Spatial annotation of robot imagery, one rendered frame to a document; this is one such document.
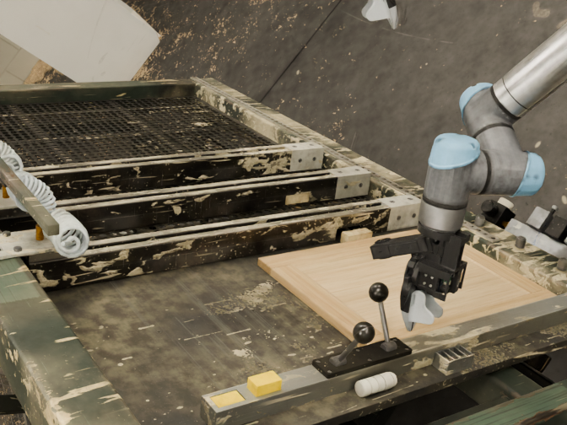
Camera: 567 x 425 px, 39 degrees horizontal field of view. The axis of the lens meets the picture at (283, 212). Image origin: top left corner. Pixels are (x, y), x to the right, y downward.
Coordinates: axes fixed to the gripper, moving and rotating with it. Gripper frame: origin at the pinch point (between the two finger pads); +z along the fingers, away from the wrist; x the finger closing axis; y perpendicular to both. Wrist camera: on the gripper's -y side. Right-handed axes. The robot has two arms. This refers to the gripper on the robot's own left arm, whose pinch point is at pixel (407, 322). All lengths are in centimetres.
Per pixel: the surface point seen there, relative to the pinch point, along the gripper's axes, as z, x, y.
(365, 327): -3.5, -12.9, -1.8
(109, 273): 10, -14, -62
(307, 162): 9, 82, -77
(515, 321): 8.1, 31.8, 10.2
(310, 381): 8.1, -17.6, -8.0
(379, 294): -2.4, 1.2, -7.0
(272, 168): 10, 70, -82
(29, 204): -14, -38, -57
